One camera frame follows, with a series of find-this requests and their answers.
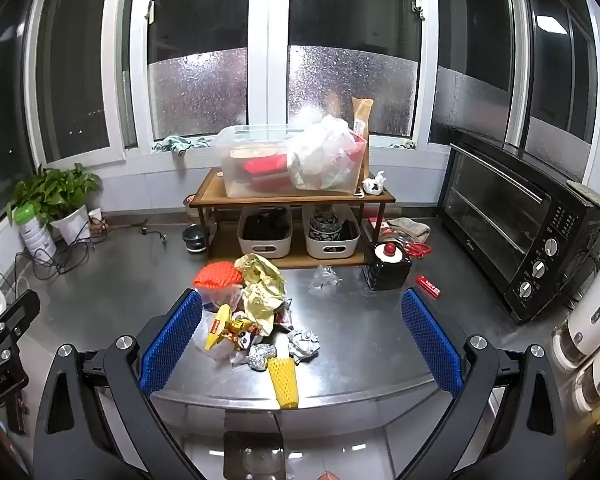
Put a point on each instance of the green potted plant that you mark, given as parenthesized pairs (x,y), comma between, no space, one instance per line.
(70,222)

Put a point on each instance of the white bottle with green cap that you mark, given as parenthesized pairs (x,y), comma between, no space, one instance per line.
(36,237)

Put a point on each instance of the red flat box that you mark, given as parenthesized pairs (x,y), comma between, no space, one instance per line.
(265,165)

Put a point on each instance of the white plastic bags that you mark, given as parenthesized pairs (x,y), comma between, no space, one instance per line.
(325,152)

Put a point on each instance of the yellow foam net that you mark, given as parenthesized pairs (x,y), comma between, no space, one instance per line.
(284,385)

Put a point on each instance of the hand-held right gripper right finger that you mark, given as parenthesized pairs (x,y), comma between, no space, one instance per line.
(430,345)

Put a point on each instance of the wooden shelf rack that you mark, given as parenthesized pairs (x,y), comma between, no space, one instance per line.
(210,200)

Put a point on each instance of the small white cup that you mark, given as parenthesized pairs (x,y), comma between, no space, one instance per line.
(95,216)

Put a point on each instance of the brown paper bag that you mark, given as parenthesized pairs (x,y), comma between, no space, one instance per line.
(362,112)

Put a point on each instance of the clear plastic storage box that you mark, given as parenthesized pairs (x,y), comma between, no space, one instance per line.
(250,180)

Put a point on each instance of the orange foam net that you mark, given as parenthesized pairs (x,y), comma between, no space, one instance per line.
(217,275)

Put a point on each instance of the beige cloth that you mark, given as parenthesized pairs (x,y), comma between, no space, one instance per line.
(412,230)

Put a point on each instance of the black bowl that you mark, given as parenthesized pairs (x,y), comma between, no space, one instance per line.
(196,239)

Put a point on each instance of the clear plastic wrapper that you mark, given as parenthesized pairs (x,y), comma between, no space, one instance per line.
(325,280)

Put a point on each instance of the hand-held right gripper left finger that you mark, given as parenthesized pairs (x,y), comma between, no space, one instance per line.
(172,342)

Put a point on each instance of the black jar with red knob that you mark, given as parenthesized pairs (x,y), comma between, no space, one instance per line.
(387,270)

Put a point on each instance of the white tissue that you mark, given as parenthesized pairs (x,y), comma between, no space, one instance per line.
(305,344)

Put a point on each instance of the red scissors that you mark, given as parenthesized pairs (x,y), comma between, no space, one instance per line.
(417,249)

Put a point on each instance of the colourful snack wrapper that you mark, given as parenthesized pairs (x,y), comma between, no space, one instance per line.
(245,335)

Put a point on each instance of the green cloth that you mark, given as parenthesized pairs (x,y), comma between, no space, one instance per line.
(180,144)

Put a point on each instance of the black toaster oven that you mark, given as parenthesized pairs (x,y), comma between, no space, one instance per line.
(510,230)

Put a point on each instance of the white framed window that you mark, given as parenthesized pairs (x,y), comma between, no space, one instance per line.
(267,60)

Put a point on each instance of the yellow snack packet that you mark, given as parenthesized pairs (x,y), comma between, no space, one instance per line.
(219,327)

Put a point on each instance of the patterned ceramic bowl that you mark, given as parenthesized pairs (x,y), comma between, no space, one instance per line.
(325,227)

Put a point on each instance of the silver foil ball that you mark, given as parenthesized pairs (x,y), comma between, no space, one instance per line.
(261,357)

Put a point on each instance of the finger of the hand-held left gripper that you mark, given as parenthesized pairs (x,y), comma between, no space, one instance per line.
(20,310)

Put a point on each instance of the white storage basket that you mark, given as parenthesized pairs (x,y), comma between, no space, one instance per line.
(330,249)
(265,247)

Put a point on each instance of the crumpled yellow paper wrapper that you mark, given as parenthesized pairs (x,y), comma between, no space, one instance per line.
(262,290)

